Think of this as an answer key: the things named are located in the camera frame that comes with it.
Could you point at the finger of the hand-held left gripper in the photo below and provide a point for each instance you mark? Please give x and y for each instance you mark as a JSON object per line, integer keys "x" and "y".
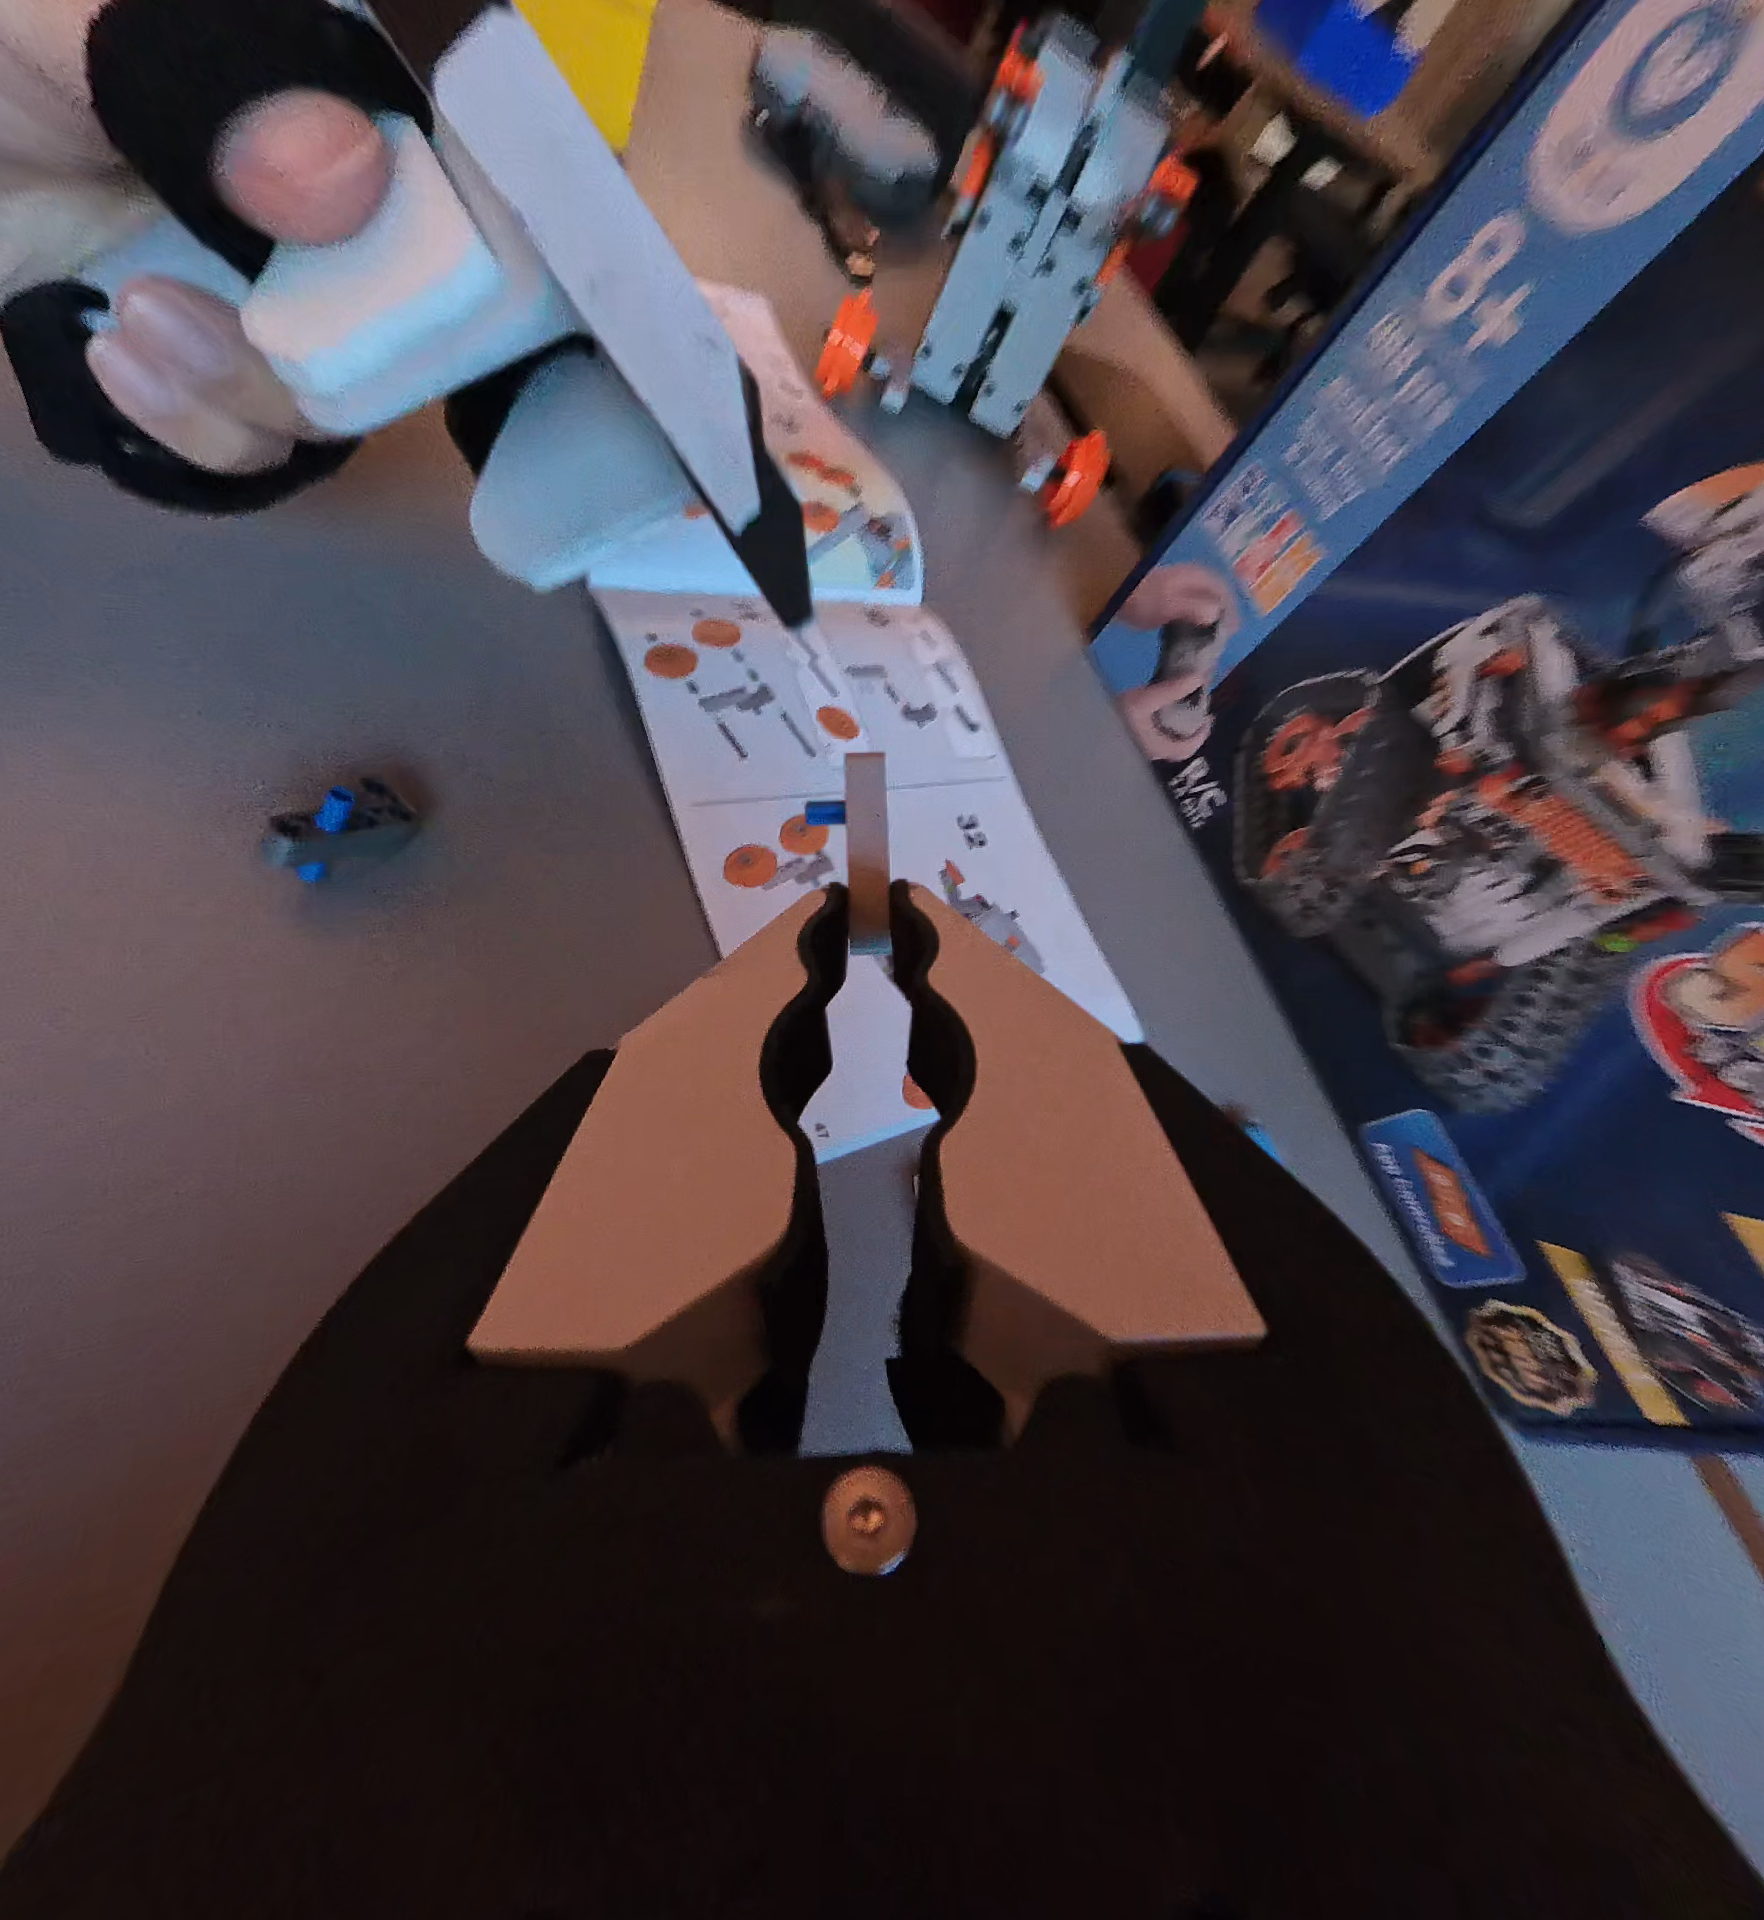
{"x": 582, "y": 241}
{"x": 582, "y": 481}

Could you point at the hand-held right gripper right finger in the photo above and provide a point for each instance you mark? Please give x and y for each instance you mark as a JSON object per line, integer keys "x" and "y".
{"x": 1093, "y": 1201}

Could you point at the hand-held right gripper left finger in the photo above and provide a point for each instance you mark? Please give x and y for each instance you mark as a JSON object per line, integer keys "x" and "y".
{"x": 627, "y": 1201}

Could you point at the grey building beam with pin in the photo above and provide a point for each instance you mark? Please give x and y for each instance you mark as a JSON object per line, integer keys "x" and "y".
{"x": 867, "y": 869}

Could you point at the black building beam with pin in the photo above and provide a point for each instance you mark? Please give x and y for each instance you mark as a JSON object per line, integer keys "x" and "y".
{"x": 349, "y": 826}

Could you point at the grey desk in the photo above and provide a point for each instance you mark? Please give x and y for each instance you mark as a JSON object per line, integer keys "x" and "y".
{"x": 296, "y": 1126}

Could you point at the yellow plastic bin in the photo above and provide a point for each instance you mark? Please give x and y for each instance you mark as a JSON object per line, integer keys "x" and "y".
{"x": 597, "y": 61}

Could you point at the open white instruction booklet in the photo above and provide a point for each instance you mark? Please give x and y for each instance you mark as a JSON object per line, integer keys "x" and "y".
{"x": 897, "y": 721}

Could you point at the grey toy robot model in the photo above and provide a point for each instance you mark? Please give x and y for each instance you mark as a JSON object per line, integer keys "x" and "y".
{"x": 1047, "y": 224}

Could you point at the robot kit box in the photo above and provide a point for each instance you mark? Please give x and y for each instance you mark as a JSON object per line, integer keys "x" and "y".
{"x": 1496, "y": 750}

